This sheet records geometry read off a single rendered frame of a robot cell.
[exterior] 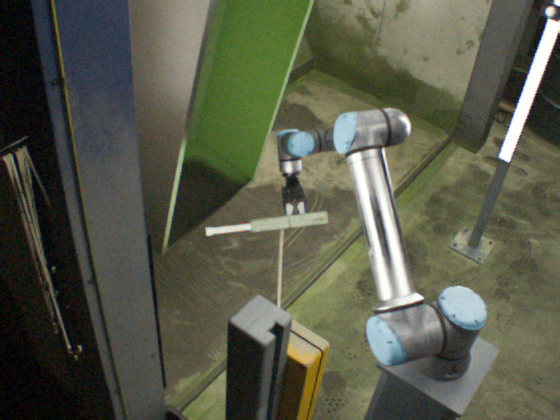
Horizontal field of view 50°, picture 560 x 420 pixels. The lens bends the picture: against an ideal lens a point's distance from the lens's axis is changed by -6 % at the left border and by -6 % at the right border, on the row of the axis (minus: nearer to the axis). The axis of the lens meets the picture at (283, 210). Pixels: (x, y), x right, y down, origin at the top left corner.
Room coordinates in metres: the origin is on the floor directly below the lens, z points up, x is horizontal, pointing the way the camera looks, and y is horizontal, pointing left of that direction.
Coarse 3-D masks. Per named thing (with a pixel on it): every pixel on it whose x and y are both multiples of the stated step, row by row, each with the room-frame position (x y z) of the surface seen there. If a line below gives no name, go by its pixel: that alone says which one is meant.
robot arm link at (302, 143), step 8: (288, 136) 1.95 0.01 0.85; (296, 136) 1.91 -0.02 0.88; (304, 136) 1.92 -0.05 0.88; (312, 136) 1.94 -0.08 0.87; (288, 144) 1.91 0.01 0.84; (296, 144) 1.89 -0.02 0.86; (304, 144) 1.90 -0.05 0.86; (312, 144) 1.91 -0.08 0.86; (288, 152) 1.93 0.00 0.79; (296, 152) 1.88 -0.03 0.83; (304, 152) 1.88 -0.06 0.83; (312, 152) 1.92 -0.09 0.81
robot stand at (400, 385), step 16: (480, 352) 1.18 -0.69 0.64; (496, 352) 1.19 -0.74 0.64; (384, 368) 1.09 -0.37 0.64; (400, 368) 1.10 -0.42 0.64; (416, 368) 1.10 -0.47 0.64; (480, 368) 1.12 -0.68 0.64; (384, 384) 1.10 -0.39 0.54; (400, 384) 1.07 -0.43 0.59; (416, 384) 1.04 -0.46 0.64; (432, 384) 1.05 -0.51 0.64; (448, 384) 1.05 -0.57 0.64; (464, 384) 1.06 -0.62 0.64; (384, 400) 1.09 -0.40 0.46; (400, 400) 1.06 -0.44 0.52; (416, 400) 1.03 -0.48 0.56; (432, 400) 1.00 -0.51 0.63; (448, 400) 0.99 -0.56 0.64; (464, 400) 1.00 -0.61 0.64; (368, 416) 1.12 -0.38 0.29; (384, 416) 1.07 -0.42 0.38; (400, 416) 1.05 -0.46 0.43; (416, 416) 1.02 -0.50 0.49; (432, 416) 1.00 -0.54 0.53; (448, 416) 0.99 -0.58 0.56
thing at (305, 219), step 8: (280, 216) 1.82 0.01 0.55; (296, 216) 1.82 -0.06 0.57; (304, 216) 1.82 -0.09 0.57; (312, 216) 1.83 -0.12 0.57; (320, 216) 1.83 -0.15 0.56; (240, 224) 1.76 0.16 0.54; (248, 224) 1.77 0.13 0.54; (256, 224) 1.76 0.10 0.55; (264, 224) 1.77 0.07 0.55; (272, 224) 1.78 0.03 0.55; (280, 224) 1.78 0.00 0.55; (288, 224) 1.79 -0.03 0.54; (296, 224) 1.80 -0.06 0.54; (304, 224) 1.80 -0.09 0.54; (312, 224) 1.81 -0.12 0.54; (208, 232) 1.71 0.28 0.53; (216, 232) 1.72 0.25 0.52; (224, 232) 1.73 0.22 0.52
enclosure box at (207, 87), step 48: (144, 0) 1.63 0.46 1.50; (192, 0) 1.54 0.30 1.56; (240, 0) 2.20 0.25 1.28; (288, 0) 2.09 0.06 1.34; (144, 48) 1.63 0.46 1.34; (192, 48) 1.53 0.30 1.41; (240, 48) 2.19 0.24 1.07; (288, 48) 2.08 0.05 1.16; (144, 96) 1.64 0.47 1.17; (192, 96) 1.55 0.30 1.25; (240, 96) 2.19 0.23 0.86; (144, 144) 1.64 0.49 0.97; (192, 144) 2.26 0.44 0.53; (240, 144) 2.18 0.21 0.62; (144, 192) 1.65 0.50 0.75; (192, 192) 1.98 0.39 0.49
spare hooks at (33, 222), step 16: (16, 144) 0.77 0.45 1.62; (16, 176) 0.75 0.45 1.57; (16, 192) 0.75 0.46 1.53; (32, 192) 0.78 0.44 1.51; (32, 208) 0.77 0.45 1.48; (32, 224) 0.77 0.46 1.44; (32, 240) 0.77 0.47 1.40; (32, 256) 0.76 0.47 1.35; (48, 272) 0.80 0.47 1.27; (48, 288) 0.74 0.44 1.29; (48, 304) 0.78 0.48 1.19; (64, 336) 0.74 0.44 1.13
